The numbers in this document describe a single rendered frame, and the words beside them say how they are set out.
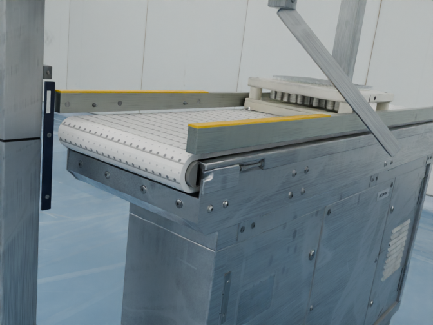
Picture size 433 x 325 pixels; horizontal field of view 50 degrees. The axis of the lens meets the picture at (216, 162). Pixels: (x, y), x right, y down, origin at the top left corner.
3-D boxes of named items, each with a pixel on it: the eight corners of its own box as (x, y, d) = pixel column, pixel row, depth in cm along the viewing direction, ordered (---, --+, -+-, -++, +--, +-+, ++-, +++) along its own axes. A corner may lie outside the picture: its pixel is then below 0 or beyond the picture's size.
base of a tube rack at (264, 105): (346, 129, 91) (348, 117, 90) (243, 108, 105) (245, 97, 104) (388, 123, 110) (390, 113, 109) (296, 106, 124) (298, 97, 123)
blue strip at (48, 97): (42, 211, 73) (46, 81, 68) (40, 209, 73) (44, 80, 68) (51, 209, 74) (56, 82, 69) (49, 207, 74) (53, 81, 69)
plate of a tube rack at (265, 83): (351, 104, 89) (353, 93, 89) (246, 86, 104) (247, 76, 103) (393, 102, 108) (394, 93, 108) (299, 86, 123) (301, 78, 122)
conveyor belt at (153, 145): (178, 196, 56) (182, 155, 55) (57, 149, 71) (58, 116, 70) (452, 129, 160) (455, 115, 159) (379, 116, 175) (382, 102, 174)
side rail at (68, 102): (60, 113, 70) (60, 92, 69) (53, 111, 71) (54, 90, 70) (379, 101, 171) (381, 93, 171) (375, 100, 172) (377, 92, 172)
